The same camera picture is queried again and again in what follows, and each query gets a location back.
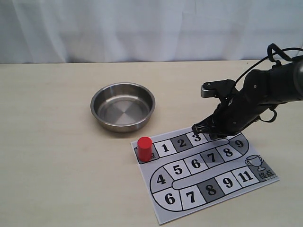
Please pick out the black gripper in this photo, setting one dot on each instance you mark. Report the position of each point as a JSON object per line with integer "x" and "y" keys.
{"x": 230, "y": 119}

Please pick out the red cylinder game piece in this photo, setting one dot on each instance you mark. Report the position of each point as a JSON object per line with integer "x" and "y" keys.
{"x": 144, "y": 148}

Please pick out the round stainless steel bowl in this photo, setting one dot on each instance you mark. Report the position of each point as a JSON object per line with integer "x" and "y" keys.
{"x": 123, "y": 107}

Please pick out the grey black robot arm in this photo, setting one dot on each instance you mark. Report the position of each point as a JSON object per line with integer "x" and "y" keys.
{"x": 262, "y": 90}

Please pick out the paper game board sheet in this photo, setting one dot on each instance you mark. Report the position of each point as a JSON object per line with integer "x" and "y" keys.
{"x": 188, "y": 172}

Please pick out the white backdrop curtain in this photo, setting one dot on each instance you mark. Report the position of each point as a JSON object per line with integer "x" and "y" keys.
{"x": 68, "y": 31}

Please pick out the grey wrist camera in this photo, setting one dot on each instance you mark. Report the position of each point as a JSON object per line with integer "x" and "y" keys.
{"x": 218, "y": 89}

